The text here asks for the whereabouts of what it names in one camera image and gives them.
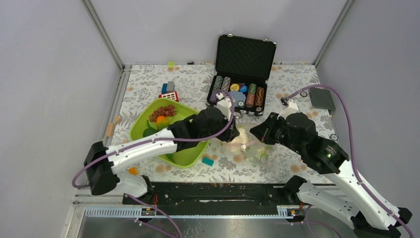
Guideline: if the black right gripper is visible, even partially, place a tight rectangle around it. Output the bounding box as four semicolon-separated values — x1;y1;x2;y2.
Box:
249;112;305;155

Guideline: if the green cabbage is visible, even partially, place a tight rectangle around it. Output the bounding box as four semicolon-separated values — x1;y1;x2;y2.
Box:
256;145;272;163

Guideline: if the clear pink zip top bag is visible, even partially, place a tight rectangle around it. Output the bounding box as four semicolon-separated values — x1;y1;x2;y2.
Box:
222;123;278;169

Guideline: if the white cauliflower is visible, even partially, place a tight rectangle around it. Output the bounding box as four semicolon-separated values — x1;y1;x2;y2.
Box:
229;127;251;145

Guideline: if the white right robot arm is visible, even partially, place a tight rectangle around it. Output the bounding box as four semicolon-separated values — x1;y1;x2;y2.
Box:
250;101;412;238

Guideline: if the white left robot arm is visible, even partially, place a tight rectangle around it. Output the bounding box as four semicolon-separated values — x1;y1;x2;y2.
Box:
72;91;239;204

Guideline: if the green plastic food tray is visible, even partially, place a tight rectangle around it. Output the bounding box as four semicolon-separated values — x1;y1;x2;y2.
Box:
129;98;209;168

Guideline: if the teal small block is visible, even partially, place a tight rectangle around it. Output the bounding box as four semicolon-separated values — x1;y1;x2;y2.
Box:
202;157;214;166

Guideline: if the red grape bunch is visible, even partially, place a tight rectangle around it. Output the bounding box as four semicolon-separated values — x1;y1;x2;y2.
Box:
149;105;177;122

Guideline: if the floral patterned table mat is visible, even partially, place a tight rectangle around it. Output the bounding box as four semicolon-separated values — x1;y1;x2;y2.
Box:
112;64;329;184

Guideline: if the red white toy block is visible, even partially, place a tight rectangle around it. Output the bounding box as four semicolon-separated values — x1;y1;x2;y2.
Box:
158;91;179;102

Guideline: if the grey toy block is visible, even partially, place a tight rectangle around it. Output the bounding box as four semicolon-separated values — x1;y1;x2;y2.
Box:
166;81;175;93

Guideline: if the grey lego baseplate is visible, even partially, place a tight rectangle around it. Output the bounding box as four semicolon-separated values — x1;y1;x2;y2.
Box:
309;88;336;111

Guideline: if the blue toy block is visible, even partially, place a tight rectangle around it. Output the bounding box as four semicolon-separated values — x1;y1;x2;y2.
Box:
161;83;168;94

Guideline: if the black poker chip case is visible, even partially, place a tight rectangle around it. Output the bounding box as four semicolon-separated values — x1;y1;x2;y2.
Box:
206;34;277;116

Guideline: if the dark green avocado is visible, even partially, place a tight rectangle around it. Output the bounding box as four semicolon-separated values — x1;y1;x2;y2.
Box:
142;127;158;138

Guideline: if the orange small block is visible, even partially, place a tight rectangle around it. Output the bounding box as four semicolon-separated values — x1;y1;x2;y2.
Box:
128;167;138;176

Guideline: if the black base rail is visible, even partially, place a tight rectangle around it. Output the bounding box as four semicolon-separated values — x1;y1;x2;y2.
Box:
122;182;301;216

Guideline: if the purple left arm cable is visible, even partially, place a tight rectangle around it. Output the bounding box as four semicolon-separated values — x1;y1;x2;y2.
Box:
71;91;236;238

